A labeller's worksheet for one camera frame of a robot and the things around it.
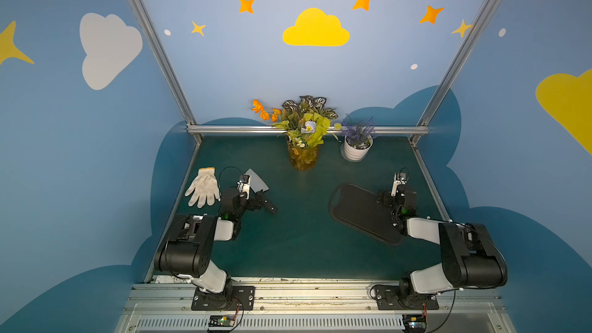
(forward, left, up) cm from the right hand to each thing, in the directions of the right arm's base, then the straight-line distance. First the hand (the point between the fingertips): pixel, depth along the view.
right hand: (397, 187), depth 95 cm
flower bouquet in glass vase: (+19, +40, +18) cm, 48 cm away
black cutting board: (-7, +13, -10) cm, 17 cm away
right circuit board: (-46, +2, -8) cm, 47 cm away
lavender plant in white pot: (+18, +17, +10) cm, 27 cm away
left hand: (-3, +62, +1) cm, 62 cm away
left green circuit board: (-49, +63, -7) cm, 80 cm away
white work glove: (-3, +84, -5) cm, 84 cm away
